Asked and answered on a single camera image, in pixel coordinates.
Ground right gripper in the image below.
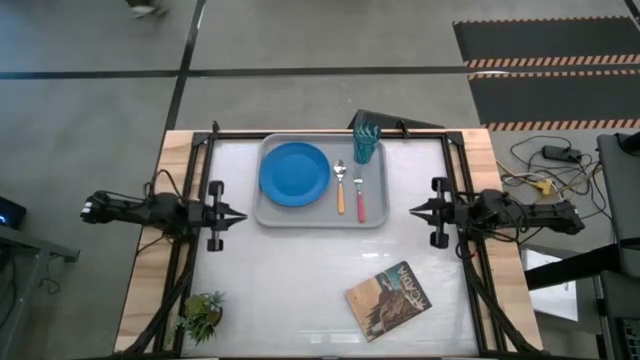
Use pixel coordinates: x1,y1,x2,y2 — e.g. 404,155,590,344
408,175,470,250

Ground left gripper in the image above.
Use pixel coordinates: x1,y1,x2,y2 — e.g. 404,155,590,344
187,180,248,253

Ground fork with red handle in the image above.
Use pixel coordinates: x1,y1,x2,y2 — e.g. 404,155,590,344
352,167,367,225

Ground blue round plate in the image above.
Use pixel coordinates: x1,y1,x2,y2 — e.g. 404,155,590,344
258,141,332,208

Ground spoon with orange handle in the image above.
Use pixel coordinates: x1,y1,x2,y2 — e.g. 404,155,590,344
332,158,348,217

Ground teal glass cup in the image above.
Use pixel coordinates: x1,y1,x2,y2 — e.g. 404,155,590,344
351,121,383,166

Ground grey plastic tray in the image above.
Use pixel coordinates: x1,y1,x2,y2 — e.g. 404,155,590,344
252,132,391,230

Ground Acadia picture book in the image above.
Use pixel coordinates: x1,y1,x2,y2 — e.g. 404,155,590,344
344,259,434,344

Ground black chair seat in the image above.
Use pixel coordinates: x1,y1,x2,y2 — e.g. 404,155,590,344
347,108,447,132

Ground succulent plant in black pot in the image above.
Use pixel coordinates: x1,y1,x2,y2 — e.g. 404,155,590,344
173,290,227,347

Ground black power adapter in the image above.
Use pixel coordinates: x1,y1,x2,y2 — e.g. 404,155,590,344
541,144,584,164

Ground black support beam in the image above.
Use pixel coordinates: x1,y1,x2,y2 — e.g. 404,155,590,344
523,242,624,292

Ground white paper sheet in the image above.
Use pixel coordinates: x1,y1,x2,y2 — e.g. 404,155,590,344
519,247,580,323

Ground black mat with striped edge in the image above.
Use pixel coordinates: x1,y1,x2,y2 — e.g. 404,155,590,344
466,69,640,133
451,15,640,70

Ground grey side table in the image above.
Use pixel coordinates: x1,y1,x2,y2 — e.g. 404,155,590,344
595,130,640,279

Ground grey metal desk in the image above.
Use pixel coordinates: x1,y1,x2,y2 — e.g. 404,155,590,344
0,224,82,360

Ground black device with blue light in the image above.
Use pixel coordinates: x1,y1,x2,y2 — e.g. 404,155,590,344
0,195,28,232

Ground person's shoe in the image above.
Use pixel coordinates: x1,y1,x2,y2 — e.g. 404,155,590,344
124,0,169,20

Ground black aluminium table frame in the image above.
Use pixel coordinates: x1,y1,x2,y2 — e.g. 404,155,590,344
121,119,547,360

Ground black floor cable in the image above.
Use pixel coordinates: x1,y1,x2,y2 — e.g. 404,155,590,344
497,134,614,222

